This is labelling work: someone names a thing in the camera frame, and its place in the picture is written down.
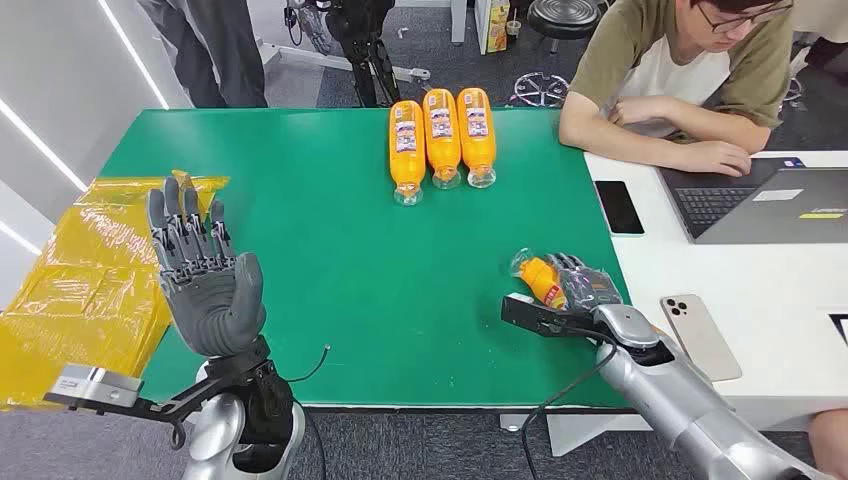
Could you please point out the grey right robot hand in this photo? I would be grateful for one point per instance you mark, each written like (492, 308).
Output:
(593, 288)

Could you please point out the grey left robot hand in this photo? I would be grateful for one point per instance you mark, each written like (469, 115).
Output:
(212, 305)

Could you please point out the orange Tide detergent bottle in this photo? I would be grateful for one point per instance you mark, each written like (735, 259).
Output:
(542, 281)

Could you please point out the black smartphone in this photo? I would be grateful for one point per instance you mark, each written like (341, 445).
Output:
(619, 207)

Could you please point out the gold smartphone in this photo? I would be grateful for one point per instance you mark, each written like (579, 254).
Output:
(700, 338)

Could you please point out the green table mat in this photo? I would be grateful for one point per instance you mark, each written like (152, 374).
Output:
(371, 285)

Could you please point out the grey laptop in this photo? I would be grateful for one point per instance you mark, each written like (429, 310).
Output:
(755, 202)

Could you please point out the seated person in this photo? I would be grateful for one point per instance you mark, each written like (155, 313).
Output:
(669, 66)

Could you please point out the black flat device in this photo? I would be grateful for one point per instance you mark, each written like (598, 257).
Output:
(841, 328)

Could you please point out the standing person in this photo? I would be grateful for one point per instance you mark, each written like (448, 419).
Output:
(212, 53)

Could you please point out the small drink cup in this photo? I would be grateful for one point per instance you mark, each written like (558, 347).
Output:
(513, 28)

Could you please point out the black round stool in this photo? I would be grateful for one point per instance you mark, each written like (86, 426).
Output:
(563, 16)

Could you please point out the yellow printed carton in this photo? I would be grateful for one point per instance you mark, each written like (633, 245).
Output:
(497, 26)

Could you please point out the person's knee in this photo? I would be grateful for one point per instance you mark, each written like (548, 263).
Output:
(831, 447)

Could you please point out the black robot legs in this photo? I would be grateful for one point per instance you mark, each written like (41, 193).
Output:
(364, 46)

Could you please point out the person in pale clothing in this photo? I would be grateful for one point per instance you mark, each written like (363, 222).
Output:
(825, 30)

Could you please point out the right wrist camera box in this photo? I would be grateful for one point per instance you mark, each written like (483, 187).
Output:
(536, 318)

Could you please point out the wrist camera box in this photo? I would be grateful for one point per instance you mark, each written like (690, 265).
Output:
(99, 386)
(536, 318)

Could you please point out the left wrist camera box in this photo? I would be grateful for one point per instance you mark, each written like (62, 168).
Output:
(99, 386)

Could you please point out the white metal stand frame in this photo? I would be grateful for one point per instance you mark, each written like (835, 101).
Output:
(331, 60)

